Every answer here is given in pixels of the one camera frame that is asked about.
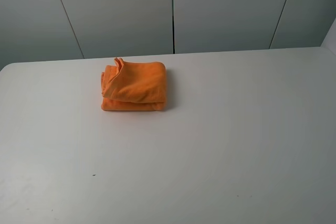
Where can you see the orange terry towel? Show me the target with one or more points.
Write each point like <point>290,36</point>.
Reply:
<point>129,86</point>

